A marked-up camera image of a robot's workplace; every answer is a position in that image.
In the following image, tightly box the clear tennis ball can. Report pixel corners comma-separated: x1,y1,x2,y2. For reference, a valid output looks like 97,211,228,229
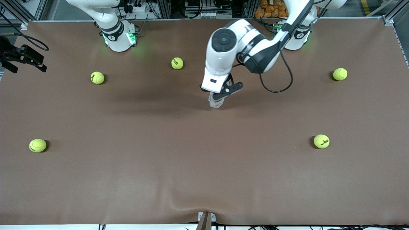
208,92,225,109

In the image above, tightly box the brown table mat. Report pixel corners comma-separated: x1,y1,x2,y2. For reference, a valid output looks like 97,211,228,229
0,18,409,226

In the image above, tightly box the white power strip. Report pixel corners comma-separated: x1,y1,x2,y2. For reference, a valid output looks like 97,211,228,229
127,3,150,14

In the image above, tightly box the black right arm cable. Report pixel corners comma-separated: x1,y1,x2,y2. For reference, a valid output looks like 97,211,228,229
0,11,49,51

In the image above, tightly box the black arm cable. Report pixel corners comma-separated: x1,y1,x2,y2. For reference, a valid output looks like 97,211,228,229
236,0,323,94
0,11,49,51

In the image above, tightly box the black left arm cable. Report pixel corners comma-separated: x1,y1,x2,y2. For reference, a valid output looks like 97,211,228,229
236,0,323,94

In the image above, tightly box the aluminium frame post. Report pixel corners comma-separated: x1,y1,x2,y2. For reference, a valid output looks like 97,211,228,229
159,0,171,19
244,0,258,18

